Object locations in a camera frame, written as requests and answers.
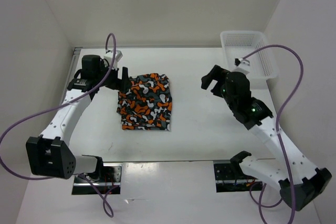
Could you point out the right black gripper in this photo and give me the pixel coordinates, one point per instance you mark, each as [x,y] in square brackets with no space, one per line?
[216,74]

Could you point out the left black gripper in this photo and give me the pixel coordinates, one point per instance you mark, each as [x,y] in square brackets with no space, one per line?
[124,83]

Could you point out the orange camouflage shorts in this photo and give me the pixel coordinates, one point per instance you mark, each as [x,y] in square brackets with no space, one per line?
[147,105]

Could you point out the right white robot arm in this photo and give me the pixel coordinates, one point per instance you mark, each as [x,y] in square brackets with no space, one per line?
[298,180]

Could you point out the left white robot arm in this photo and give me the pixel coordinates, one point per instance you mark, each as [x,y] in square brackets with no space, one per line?
[49,154]

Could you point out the white plastic basket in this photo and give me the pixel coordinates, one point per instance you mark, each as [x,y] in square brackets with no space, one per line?
[239,43]

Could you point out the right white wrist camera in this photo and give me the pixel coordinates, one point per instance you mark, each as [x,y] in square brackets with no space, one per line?
[242,66]

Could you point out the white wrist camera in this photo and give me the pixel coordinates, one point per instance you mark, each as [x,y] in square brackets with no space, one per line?
[242,66]
[113,57]

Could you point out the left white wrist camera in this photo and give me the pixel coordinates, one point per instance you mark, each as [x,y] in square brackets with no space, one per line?
[113,57]

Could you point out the aluminium rail at table edge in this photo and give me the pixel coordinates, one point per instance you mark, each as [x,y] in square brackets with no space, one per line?
[72,68]

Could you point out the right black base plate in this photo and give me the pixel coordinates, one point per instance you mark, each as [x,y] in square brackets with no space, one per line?
[230,179]

